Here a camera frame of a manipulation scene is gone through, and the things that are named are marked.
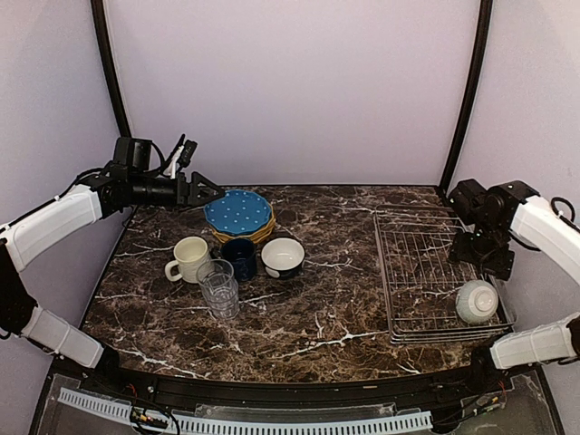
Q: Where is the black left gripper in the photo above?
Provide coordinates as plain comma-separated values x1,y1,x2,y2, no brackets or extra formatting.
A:
130,170,226,212

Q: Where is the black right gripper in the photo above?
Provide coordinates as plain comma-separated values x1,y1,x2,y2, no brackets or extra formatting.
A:
449,216,516,279

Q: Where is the blue polka dot plate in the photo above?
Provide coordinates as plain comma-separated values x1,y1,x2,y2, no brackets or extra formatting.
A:
204,189,272,236

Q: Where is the pale green ribbed bowl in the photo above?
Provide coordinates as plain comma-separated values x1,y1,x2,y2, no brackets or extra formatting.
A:
455,280,499,325

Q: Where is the cream white mug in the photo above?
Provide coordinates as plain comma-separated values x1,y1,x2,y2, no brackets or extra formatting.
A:
164,237,211,284

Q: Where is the yellow polka dot plate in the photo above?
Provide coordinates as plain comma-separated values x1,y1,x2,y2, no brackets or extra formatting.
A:
210,201,276,244
212,229,273,245

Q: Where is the dark blue mug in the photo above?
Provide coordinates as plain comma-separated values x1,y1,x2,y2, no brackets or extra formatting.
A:
220,238,257,282

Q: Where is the clear glass cup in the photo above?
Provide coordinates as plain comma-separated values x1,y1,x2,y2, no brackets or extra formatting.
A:
196,258,237,309
201,282,239,319

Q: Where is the teal and white mug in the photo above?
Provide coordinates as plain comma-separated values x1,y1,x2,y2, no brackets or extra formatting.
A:
261,237,305,279

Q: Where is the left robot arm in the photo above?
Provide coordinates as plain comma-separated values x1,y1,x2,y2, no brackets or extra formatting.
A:
1,165,225,395

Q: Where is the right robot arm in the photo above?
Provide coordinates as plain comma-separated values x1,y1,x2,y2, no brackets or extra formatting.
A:
448,179,579,393

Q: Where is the clear acrylic tray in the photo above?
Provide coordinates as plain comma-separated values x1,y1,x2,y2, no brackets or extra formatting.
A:
489,276,517,331

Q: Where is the small circuit board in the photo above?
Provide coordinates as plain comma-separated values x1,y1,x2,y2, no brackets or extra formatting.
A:
130,408,168,430

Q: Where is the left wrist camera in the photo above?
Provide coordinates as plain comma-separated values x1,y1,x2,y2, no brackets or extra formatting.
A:
108,134,198,180

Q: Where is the metal wire dish rack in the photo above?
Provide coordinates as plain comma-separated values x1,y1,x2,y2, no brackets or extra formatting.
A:
373,206,511,344

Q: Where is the white slotted cable duct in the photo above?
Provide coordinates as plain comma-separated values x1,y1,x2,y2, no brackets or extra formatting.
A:
57,387,432,434

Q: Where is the black frame post left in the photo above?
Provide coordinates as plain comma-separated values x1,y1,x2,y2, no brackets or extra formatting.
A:
90,0,131,137

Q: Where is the black frame post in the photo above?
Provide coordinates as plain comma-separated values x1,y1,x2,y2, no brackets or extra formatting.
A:
90,0,131,137
439,0,494,195

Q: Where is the black front rail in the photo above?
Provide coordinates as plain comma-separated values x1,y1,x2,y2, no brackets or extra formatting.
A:
49,357,511,411

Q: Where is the black frame post right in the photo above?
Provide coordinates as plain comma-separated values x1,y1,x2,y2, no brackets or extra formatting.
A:
439,0,494,195

